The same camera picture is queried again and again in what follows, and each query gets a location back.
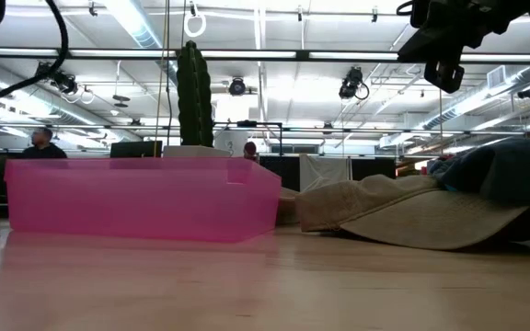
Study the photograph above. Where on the white cylinder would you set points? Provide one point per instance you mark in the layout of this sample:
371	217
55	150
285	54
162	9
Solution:
233	142

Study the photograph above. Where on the black metal rack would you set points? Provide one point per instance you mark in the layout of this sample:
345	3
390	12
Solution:
246	123

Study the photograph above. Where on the black flat monitor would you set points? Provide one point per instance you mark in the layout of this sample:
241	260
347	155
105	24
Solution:
136	149

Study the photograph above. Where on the white hexagonal plant pot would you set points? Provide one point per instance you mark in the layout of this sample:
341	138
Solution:
196	151

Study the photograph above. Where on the dark blue baseball cap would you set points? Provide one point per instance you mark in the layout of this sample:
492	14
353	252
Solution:
499	170

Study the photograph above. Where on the silver ceiling air duct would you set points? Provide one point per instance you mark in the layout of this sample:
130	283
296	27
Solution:
467	99
136	32

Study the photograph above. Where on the pink translucent plastic bin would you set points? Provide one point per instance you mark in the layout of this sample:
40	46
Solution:
131	197

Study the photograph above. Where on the black ceiling spotlight cluster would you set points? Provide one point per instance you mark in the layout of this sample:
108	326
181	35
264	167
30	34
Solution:
65	83

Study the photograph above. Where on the white hanging cloth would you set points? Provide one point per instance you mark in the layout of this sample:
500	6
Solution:
322	170

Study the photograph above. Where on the tall green cactus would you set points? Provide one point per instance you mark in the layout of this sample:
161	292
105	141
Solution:
194	92

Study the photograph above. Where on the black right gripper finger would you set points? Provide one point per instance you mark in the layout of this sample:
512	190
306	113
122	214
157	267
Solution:
430	40
430	55

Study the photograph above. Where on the person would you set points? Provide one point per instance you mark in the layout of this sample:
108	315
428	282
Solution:
42	149
250	149

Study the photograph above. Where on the black overhead frame beam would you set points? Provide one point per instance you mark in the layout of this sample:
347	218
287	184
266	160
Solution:
302	55

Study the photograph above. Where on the white vent grille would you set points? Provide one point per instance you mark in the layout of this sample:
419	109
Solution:
496	77

